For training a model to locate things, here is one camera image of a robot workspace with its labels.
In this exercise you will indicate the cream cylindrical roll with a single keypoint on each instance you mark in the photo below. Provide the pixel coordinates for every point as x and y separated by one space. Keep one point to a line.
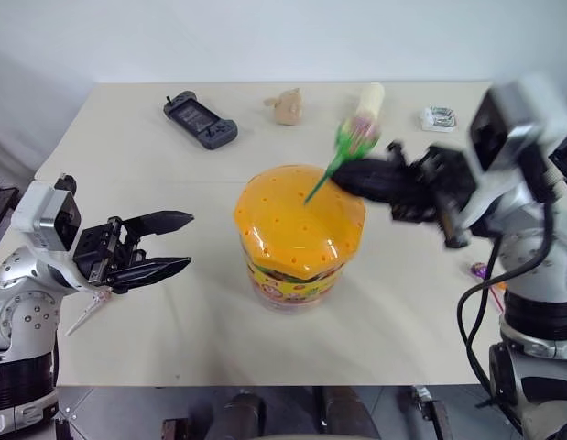
371 102

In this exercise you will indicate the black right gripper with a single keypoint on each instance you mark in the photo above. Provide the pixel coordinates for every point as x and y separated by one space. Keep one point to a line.
432 185

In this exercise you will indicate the metal frame bracket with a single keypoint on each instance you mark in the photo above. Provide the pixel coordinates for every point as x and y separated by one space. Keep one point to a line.
427 408

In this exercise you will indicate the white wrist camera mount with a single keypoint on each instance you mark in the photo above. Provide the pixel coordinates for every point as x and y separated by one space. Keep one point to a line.
45 213
516 119

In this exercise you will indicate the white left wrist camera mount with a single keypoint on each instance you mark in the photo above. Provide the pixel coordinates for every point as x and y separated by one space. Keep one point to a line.
45 213

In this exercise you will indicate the clear pink-tipped stick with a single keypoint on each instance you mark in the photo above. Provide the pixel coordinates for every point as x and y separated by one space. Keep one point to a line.
87 314

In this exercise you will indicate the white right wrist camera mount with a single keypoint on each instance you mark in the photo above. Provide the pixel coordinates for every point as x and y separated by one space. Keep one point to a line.
516 119

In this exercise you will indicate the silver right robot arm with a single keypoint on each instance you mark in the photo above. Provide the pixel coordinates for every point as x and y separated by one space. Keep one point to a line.
535 321

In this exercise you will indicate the lollipop jar with orange lid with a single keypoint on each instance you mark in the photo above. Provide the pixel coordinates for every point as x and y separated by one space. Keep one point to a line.
297 229

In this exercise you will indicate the small silver-white packet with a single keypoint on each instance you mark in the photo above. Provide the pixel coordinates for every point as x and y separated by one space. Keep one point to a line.
439 118

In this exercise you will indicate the black flat object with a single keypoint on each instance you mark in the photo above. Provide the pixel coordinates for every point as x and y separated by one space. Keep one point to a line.
0 204

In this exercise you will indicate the green stick lollipop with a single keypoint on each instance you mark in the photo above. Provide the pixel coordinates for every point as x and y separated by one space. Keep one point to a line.
354 139

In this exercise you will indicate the beige plush toy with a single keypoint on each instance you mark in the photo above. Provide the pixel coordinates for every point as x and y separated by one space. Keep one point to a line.
285 107

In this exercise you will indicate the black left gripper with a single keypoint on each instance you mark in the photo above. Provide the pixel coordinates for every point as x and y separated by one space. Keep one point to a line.
100 247

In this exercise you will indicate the dark grey handheld game console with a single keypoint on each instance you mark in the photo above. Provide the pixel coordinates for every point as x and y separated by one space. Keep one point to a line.
200 120

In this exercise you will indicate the purple lollipop with pink stick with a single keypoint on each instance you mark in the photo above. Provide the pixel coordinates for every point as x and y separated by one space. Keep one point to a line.
479 271

